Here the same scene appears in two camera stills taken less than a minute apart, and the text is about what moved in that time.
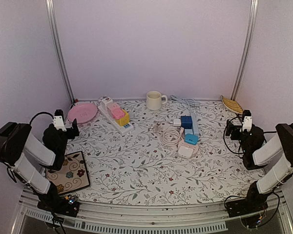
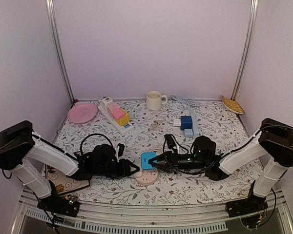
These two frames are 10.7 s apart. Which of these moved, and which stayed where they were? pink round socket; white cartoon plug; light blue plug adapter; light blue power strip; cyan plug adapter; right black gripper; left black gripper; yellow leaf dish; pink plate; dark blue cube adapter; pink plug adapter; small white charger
Moved: left black gripper; right black gripper; pink round socket; cyan plug adapter
Stayed: light blue power strip; light blue plug adapter; yellow leaf dish; pink plug adapter; white cartoon plug; small white charger; dark blue cube adapter; pink plate
